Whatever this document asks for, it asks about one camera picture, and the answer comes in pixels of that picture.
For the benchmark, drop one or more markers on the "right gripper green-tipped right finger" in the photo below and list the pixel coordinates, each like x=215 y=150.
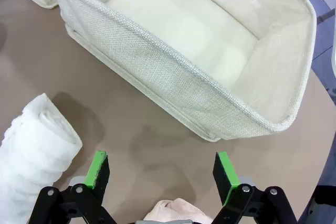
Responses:
x=223 y=171

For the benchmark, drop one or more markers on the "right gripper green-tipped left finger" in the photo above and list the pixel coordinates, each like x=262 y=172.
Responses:
x=98 y=167

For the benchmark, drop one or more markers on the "pink towel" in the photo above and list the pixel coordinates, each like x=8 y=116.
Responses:
x=176 y=211

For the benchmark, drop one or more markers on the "white towel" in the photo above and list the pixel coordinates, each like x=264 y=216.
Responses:
x=34 y=150

